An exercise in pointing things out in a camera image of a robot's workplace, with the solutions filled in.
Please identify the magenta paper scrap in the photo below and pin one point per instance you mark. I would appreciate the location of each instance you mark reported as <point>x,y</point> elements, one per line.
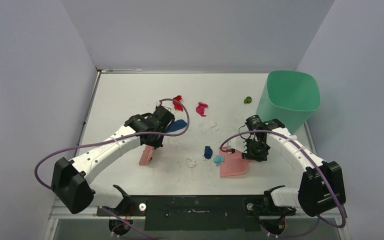
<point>200,109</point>

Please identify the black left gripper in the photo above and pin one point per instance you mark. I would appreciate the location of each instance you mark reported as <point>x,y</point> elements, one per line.
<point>156,144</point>

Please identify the small dark blue paper scrap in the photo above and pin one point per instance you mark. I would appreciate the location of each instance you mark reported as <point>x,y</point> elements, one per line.
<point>208,152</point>

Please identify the long dark blue paper scrap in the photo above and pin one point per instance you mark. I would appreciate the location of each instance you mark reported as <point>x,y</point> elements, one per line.
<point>176,126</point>

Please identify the light blue paper scrap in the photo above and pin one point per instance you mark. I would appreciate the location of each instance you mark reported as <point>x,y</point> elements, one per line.
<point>218,160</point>

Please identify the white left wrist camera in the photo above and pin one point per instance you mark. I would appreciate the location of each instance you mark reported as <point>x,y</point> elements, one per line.
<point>167,108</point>

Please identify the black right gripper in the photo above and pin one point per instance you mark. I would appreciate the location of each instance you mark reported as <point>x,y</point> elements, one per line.
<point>256,154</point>

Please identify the small white paper scrap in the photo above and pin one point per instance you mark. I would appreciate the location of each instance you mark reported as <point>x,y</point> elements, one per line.
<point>214,126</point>

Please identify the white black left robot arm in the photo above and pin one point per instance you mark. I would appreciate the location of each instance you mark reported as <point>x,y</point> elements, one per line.
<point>72,180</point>

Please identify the white paper scrap front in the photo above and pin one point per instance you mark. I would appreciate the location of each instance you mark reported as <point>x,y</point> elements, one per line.
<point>191,162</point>

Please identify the pink dustpan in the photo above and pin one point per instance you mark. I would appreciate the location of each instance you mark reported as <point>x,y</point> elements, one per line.
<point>234,164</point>

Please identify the green plastic waste bin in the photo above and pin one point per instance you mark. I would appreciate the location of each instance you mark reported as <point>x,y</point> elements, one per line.
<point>289,96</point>

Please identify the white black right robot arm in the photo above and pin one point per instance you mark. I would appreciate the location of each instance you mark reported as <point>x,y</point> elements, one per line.
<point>321,186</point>

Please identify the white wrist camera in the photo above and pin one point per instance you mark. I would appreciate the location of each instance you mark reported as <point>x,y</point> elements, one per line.
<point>238,144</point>
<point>167,108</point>

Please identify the red paper scrap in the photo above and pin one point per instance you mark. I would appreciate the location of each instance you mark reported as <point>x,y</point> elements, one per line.
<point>177,103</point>

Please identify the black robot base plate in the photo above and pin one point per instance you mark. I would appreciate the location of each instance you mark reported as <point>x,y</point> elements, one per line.
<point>199,212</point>

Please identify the pink hand broom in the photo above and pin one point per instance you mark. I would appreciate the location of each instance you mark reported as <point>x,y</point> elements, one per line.
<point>146,156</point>

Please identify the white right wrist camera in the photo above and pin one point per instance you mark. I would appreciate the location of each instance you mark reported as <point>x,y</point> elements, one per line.
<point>238,144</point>

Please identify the green paper scrap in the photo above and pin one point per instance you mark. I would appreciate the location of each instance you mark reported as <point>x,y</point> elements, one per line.
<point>247,100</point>

